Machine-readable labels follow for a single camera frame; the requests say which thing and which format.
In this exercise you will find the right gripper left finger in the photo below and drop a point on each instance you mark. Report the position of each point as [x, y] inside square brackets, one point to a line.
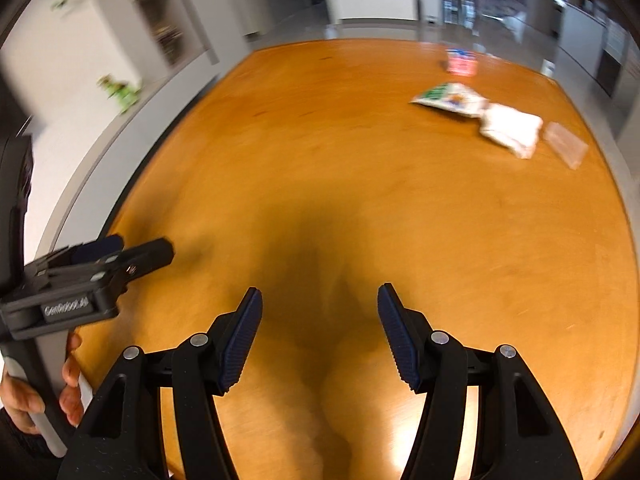
[121, 434]

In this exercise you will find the green toy dinosaur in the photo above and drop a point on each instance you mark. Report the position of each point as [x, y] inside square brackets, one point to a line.
[125, 94]

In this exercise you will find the clear plastic cup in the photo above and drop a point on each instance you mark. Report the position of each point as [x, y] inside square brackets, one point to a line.
[571, 149]

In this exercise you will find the colourful foam puzzle cube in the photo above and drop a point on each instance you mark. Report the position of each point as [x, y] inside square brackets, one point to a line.
[461, 62]

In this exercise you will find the dried flower vase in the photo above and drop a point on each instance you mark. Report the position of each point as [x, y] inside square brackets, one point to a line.
[169, 38]

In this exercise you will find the white sideboard cabinet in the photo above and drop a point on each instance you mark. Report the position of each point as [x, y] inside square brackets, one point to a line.
[100, 177]

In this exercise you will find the person left hand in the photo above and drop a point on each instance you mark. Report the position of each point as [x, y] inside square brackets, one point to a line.
[21, 401]

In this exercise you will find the white snack sachet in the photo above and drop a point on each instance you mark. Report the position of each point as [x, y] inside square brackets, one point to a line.
[455, 98]

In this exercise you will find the white cloth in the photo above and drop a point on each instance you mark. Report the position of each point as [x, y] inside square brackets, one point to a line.
[512, 129]

